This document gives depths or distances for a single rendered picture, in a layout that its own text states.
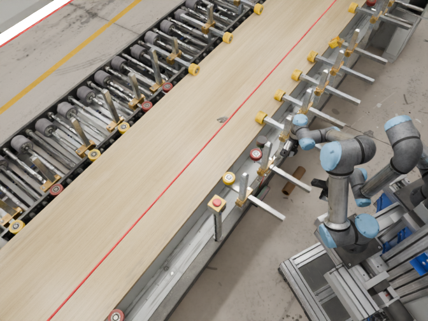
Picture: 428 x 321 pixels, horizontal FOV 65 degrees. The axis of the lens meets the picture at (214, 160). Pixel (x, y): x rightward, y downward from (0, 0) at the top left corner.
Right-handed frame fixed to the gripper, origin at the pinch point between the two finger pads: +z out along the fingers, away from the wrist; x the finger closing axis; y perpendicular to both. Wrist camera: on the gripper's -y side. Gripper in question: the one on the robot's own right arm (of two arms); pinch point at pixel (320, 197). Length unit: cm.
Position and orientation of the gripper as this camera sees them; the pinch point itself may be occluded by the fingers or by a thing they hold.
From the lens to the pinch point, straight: 223.6
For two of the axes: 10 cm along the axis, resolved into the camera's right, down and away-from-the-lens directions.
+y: 8.1, 4.9, -3.3
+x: 5.9, -6.9, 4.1
